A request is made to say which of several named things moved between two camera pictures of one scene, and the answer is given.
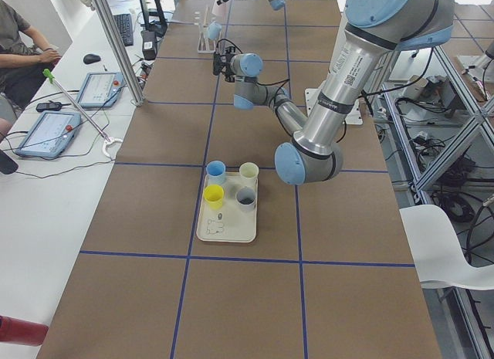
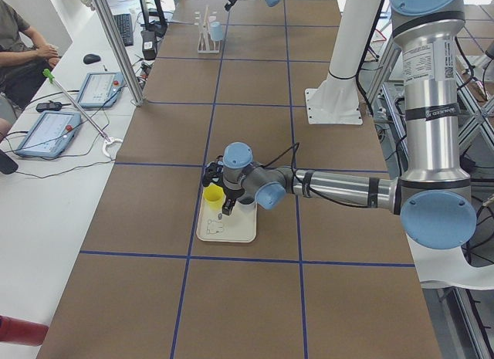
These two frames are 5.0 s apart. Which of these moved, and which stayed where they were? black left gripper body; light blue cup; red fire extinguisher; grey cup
Moved: black left gripper body
Stayed: light blue cup; grey cup; red fire extinguisher
